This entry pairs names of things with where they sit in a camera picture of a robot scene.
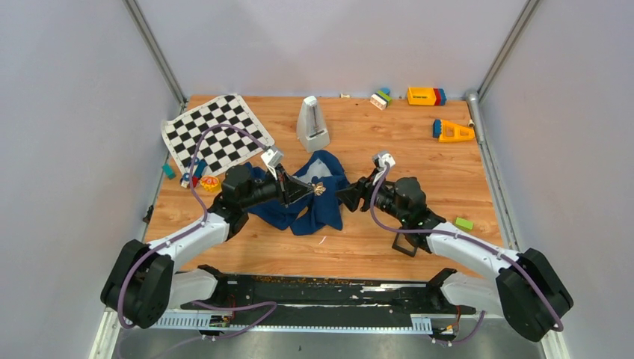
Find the white metronome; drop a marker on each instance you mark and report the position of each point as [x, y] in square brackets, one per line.
[311, 128]

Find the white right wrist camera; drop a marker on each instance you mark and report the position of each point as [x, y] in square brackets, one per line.
[383, 162]

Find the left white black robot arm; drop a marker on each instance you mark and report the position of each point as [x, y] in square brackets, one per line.
[146, 279]

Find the yellow blue toy ramp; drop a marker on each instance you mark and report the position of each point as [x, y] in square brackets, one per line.
[448, 132]

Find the white green blue blocks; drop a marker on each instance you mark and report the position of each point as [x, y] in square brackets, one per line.
[381, 99]

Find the yellow toy block bin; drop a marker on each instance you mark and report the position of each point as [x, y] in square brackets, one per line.
[426, 96]

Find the red white blue toy car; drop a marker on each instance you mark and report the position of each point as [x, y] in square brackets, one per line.
[192, 179]

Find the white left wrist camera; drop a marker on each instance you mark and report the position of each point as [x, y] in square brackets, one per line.
[271, 158]

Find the blue cartoon print shirt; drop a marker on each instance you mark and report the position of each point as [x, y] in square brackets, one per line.
[313, 212]

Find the checkered chessboard mat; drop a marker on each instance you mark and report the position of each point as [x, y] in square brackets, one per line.
[222, 132]

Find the teal small block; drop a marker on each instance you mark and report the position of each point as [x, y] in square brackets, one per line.
[168, 171]

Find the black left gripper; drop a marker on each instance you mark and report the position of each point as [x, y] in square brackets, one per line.
[287, 188]

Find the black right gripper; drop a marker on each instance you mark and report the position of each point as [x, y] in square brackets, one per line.
[362, 189]

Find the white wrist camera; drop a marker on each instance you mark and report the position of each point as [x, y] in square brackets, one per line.
[383, 162]
[271, 158]

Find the grey metal pipe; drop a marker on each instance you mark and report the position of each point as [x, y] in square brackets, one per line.
[473, 102]

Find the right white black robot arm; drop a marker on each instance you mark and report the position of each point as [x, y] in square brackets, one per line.
[522, 287]

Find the gold leaf brooch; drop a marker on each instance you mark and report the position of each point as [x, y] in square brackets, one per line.
[319, 188]

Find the green small block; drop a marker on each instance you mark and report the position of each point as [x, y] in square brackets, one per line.
[464, 224]

